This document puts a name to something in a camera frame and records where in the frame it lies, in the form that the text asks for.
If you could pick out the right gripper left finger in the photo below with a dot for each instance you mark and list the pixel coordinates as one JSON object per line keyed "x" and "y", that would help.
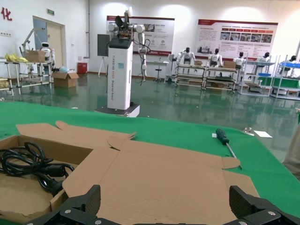
{"x": 89, "y": 201}

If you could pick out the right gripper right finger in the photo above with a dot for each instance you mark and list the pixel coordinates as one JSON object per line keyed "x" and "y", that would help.
{"x": 241, "y": 201}

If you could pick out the cardboard box with torn edge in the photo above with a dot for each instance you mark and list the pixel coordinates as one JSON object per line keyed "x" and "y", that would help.
{"x": 23, "y": 199}

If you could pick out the larger flat cardboard box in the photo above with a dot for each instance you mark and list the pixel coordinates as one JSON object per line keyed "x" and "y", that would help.
{"x": 164, "y": 182}

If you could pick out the open cardboard box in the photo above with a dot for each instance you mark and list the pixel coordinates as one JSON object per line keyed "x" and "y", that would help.
{"x": 65, "y": 80}

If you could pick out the small cardboard box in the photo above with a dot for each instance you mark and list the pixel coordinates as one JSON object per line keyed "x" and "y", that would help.
{"x": 198, "y": 63}
{"x": 229, "y": 65}

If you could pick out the person in beige clothing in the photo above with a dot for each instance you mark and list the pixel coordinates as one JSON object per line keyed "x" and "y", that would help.
{"x": 294, "y": 159}

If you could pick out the small metal clip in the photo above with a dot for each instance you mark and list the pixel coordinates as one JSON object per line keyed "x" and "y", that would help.
{"x": 249, "y": 132}

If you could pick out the white paper sheet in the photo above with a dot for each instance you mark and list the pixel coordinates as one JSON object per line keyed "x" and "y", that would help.
{"x": 263, "y": 134}

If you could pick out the green table cloth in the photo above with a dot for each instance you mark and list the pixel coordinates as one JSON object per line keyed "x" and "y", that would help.
{"x": 187, "y": 131}

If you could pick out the shelf rack with green panel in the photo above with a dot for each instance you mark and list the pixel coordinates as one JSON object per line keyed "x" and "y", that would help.
{"x": 288, "y": 83}

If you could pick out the blue plastic tray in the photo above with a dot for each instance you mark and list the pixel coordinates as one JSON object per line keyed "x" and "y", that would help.
{"x": 290, "y": 62}
{"x": 265, "y": 74}

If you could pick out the red bin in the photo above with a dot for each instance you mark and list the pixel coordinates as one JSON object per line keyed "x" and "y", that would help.
{"x": 82, "y": 68}

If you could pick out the light blue bag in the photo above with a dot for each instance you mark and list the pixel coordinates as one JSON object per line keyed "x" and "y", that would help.
{"x": 63, "y": 69}

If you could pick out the white tall shelf rack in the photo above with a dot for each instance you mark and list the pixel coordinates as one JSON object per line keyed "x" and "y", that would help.
{"x": 257, "y": 62}

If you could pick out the white black humanoid robot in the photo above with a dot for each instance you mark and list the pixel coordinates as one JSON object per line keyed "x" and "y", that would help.
{"x": 214, "y": 58}
{"x": 264, "y": 58}
{"x": 239, "y": 61}
{"x": 292, "y": 58}
{"x": 187, "y": 56}

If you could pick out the black stool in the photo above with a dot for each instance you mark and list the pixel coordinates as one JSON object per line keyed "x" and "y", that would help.
{"x": 158, "y": 70}

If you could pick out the white desk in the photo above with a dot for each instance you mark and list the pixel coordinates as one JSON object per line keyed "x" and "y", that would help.
{"x": 159, "y": 62}

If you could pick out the black screen on stand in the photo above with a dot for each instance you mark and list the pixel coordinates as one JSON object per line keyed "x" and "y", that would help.
{"x": 103, "y": 44}

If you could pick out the small white humanoid robot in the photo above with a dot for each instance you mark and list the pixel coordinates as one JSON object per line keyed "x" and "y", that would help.
{"x": 44, "y": 47}

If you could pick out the yellow bags pile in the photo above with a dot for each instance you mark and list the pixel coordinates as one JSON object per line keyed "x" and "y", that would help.
{"x": 15, "y": 58}

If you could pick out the beige door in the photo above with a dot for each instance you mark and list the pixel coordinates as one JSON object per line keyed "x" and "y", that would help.
{"x": 56, "y": 42}

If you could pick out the wide red white poster board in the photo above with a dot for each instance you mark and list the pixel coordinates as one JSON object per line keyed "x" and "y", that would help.
{"x": 211, "y": 32}

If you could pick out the narrow red white poster board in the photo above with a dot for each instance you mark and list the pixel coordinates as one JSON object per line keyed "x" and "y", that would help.
{"x": 161, "y": 35}

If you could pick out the green exit sign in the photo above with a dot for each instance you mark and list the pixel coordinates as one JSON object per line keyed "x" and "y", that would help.
{"x": 50, "y": 12}

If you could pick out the pipe frame shelf rack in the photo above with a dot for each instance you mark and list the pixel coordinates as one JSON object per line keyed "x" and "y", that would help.
{"x": 220, "y": 79}
{"x": 189, "y": 75}

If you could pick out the pipe frame work table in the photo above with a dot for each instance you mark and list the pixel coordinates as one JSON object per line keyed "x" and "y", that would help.
{"x": 35, "y": 74}

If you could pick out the grey wall pipe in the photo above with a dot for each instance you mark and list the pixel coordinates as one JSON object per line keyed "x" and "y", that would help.
{"x": 88, "y": 23}

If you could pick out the white wall switch panel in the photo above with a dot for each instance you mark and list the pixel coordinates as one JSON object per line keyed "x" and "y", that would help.
{"x": 5, "y": 34}

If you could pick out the red wall character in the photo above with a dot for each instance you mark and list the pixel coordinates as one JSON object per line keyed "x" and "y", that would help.
{"x": 7, "y": 14}

